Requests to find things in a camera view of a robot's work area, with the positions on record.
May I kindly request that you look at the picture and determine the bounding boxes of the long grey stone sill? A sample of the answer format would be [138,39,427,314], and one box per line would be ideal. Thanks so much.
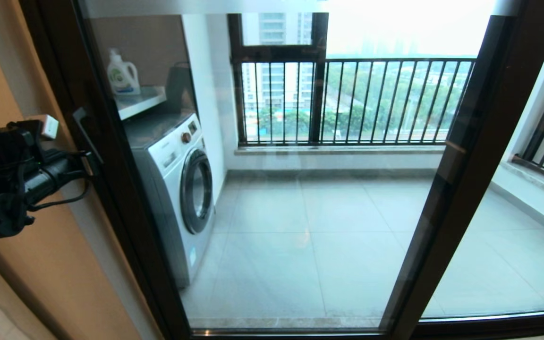
[234,145,445,156]

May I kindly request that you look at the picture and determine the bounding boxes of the dark brown sliding glass door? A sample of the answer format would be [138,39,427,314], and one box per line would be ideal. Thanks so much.
[19,0,544,340]

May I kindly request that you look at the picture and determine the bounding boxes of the long black balcony railing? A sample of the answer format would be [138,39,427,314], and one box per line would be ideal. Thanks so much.
[231,58,476,146]

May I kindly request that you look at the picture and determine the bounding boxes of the white front-load washing machine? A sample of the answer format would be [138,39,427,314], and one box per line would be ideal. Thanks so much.
[123,113,216,289]

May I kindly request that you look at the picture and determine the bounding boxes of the white detergent bottle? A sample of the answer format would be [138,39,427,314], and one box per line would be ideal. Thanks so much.
[107,49,141,97]

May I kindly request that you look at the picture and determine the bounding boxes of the white wall shelf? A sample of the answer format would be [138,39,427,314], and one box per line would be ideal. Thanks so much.
[114,86,168,121]

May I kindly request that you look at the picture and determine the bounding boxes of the left wrist camera unit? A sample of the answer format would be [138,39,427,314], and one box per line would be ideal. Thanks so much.
[0,115,60,178]

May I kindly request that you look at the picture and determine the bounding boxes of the fixed dark-framed glass door panel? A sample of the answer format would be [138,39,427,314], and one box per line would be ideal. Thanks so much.
[380,14,544,338]

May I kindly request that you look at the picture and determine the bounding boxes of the short grey stone sill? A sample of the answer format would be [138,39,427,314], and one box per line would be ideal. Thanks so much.
[501,161,544,204]

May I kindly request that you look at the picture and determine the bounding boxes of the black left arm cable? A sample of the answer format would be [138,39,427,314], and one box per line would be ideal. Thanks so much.
[26,177,92,212]

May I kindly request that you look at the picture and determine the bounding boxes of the black door handle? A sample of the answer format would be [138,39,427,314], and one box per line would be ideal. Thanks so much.
[73,108,105,175]

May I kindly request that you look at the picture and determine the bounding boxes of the black window frame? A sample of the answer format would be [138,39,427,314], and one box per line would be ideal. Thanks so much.
[227,12,329,145]

